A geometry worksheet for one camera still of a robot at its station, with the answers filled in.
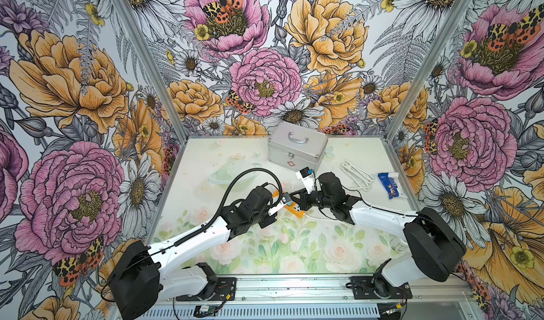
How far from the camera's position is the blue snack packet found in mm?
983

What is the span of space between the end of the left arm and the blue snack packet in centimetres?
63

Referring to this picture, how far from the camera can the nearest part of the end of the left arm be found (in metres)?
0.58
